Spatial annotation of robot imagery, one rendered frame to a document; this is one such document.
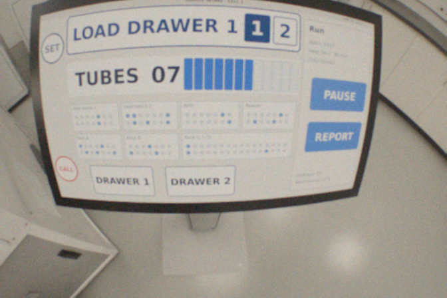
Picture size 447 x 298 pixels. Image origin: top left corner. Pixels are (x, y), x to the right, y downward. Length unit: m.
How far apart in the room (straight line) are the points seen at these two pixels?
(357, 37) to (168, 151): 0.31
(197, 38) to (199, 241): 1.11
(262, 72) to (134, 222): 1.20
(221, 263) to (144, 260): 0.42
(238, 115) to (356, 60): 0.19
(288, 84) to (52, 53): 0.31
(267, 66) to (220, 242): 1.08
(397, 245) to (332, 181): 1.55
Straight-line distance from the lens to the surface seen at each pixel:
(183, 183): 0.31
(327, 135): 0.33
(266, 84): 0.28
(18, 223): 0.64
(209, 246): 1.26
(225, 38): 0.27
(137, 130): 0.29
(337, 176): 0.38
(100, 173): 0.33
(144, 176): 0.31
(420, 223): 2.15
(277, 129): 0.30
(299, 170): 0.33
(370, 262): 1.69
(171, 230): 1.28
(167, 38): 0.27
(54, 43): 0.33
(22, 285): 0.97
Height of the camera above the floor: 1.29
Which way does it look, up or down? 56 degrees down
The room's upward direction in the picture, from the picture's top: 9 degrees clockwise
